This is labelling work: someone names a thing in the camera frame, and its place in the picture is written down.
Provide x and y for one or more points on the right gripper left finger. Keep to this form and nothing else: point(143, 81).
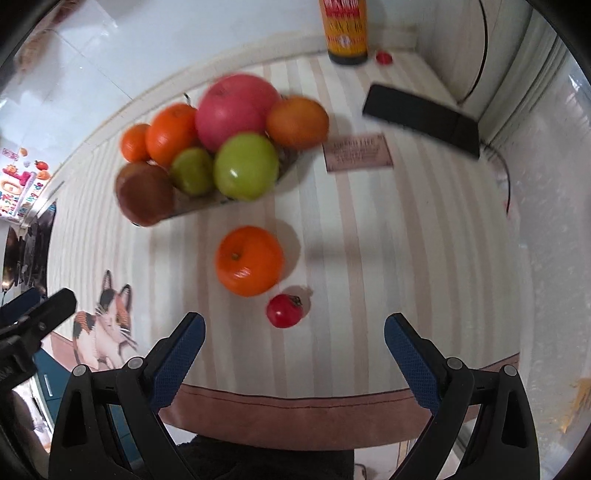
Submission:
point(145, 385)

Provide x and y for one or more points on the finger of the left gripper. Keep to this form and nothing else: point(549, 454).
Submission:
point(32, 314)

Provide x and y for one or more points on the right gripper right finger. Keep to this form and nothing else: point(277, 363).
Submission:
point(444, 386)

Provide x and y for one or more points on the small red fruit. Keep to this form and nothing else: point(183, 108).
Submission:
point(284, 311)

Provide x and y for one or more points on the bright orange tangerine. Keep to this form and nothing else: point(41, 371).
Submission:
point(249, 261)

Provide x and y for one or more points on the dark orange tangerine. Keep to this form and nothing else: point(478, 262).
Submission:
point(298, 123)

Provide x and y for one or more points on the colourful sticker sheet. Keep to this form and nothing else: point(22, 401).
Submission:
point(24, 176)

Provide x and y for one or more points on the brown red apple on plate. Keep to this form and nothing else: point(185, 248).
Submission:
point(144, 193)

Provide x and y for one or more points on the floral oval fruit plate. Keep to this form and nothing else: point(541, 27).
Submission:
point(184, 204)

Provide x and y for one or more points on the striped cat tablecloth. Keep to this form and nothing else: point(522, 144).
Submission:
point(427, 237)

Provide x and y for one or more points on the small orange on plate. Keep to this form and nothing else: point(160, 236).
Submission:
point(133, 145)

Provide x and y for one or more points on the small green apple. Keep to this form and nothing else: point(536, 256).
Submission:
point(191, 172)

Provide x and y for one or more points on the large orange with stem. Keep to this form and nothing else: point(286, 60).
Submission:
point(172, 130)

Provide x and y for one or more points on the large green apple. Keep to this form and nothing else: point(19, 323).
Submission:
point(246, 167)

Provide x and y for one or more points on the brown label patch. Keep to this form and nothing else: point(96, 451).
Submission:
point(357, 152)

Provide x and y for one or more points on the black smartphone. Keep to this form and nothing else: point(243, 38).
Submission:
point(424, 116)

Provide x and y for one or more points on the large red apple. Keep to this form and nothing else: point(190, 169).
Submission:
point(234, 104)

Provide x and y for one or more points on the red bottle cap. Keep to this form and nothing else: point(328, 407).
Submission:
point(384, 58)

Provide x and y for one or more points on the soy sauce bottle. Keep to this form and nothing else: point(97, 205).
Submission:
point(346, 30)

